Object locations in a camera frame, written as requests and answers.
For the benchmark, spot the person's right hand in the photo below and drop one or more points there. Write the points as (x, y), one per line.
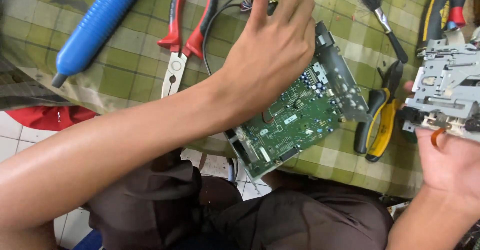
(453, 167)

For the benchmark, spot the person's left fingers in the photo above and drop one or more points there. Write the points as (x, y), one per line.
(262, 2)

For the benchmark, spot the white scrap item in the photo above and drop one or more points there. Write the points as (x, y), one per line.
(399, 209)

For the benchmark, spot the yellow and black cutting pliers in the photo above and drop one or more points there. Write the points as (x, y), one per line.
(382, 126)

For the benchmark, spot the red cloth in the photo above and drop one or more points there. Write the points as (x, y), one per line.
(48, 117)

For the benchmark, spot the person's brown clothing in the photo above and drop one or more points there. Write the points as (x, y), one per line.
(262, 220)

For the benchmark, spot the person's right fingers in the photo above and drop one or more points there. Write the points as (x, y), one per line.
(408, 89)

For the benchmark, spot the green circuit board with frame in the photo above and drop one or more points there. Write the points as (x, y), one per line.
(296, 122)

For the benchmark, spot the gray metal drive mechanism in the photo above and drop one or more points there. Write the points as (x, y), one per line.
(450, 89)

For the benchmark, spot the person's left hand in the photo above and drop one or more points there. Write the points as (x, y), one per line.
(270, 55)

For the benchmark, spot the green checked cloth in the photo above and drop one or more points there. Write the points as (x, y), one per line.
(123, 70)

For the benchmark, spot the orange flex ribbon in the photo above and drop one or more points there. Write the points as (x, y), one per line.
(435, 137)

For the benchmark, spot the blue item under table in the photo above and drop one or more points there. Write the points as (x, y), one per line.
(88, 241)

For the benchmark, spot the blue ribbed desoldering pump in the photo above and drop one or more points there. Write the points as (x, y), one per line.
(97, 25)

